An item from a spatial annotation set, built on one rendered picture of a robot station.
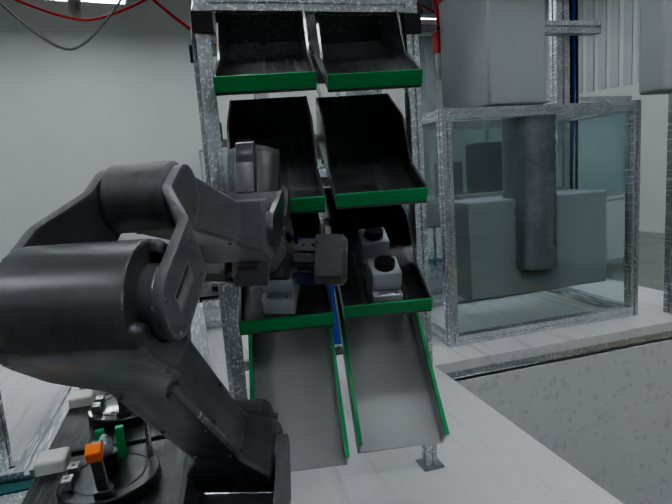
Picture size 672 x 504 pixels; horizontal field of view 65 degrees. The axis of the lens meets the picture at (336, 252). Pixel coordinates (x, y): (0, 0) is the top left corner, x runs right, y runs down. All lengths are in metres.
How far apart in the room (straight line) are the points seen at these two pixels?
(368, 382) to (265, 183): 0.42
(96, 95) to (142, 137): 1.10
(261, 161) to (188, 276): 0.31
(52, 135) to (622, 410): 10.60
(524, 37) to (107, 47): 10.32
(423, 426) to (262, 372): 0.26
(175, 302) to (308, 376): 0.61
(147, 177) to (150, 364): 0.11
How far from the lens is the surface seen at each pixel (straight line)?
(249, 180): 0.54
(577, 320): 1.86
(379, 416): 0.84
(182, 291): 0.25
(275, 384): 0.84
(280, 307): 0.71
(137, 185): 0.31
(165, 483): 0.87
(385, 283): 0.76
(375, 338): 0.90
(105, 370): 0.26
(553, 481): 1.03
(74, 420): 1.16
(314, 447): 0.81
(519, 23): 1.78
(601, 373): 1.83
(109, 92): 11.45
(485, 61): 1.72
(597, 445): 1.92
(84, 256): 0.24
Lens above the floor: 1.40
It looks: 9 degrees down
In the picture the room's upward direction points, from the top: 4 degrees counter-clockwise
